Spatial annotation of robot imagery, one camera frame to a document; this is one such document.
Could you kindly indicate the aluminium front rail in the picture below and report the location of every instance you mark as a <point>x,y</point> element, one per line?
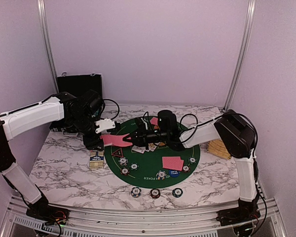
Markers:
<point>189,222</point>

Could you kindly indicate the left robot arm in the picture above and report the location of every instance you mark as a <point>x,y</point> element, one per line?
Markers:
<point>74,111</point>

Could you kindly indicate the blue gold card box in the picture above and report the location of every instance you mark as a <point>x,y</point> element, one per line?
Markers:
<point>96,159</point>

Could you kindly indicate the aluminium frame post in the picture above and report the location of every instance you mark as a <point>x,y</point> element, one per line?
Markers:
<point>242,52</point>
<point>46,40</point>

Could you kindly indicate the blue white chip stack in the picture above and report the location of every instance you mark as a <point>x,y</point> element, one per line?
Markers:
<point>135,192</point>

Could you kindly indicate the left aluminium frame post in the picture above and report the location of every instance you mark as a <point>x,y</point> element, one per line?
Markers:
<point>46,40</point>

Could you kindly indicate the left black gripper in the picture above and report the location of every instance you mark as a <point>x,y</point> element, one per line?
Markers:
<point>91,143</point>

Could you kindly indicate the right aluminium frame post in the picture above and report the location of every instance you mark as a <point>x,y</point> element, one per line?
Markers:
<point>242,52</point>

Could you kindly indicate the face up card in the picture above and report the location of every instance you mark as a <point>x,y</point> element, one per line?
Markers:
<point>152,147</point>
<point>138,149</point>

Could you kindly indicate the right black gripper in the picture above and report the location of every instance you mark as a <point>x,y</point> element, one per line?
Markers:
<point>141,138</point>

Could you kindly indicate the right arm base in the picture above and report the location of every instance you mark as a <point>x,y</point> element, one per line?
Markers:
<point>245,211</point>

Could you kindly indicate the black red triangle marker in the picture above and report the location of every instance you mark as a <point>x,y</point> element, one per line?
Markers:
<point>118,153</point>

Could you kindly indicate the brown chip stack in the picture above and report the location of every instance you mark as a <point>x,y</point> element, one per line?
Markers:
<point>155,193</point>

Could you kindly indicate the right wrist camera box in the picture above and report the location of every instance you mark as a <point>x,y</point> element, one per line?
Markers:
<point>167,122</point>

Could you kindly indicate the black poker chip case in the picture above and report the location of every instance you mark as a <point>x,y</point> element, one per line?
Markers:
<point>76,85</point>

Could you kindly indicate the round green poker mat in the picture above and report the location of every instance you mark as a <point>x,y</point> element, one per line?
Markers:
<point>149,162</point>

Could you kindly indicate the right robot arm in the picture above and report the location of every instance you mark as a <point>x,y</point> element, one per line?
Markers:
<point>235,130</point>

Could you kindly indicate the red card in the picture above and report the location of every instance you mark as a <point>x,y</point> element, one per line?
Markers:
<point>154,121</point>
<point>166,161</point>

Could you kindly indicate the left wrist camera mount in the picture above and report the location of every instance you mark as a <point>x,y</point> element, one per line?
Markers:
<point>104,124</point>

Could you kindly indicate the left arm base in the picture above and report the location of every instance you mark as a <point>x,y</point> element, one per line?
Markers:
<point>49,214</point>

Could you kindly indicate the red back card deck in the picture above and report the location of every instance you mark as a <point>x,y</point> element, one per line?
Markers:
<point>115,140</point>

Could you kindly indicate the teal chip stack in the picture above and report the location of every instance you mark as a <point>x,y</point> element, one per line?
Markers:
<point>177,192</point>

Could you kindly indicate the blue small blind button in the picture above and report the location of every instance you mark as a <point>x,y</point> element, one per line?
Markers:
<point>173,173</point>

